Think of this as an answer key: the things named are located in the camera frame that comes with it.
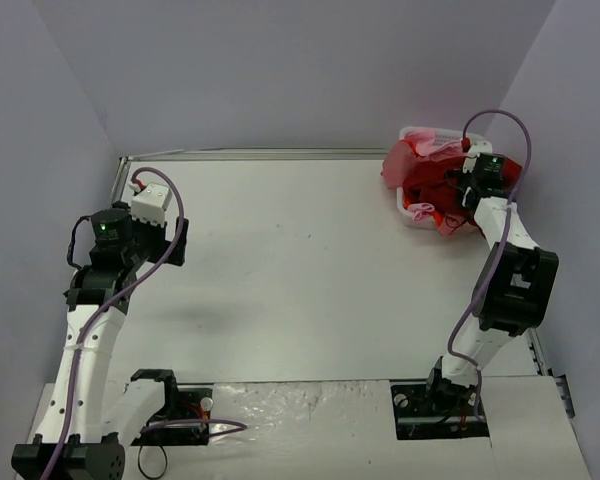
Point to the dark red t-shirt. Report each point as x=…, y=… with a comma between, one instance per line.
x=427, y=182

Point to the white plastic basket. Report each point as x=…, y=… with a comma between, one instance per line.
x=432, y=135

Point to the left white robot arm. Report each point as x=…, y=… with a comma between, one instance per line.
x=73, y=439

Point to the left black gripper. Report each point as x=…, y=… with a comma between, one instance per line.
x=178, y=240

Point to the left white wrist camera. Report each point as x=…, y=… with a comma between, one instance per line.
x=150, y=204

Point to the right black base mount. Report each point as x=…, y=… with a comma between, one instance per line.
x=417, y=417

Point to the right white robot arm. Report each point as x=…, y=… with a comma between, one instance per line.
x=512, y=292

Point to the pink t-shirt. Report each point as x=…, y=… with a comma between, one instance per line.
x=410, y=155

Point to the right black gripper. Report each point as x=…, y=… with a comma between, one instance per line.
x=466, y=195

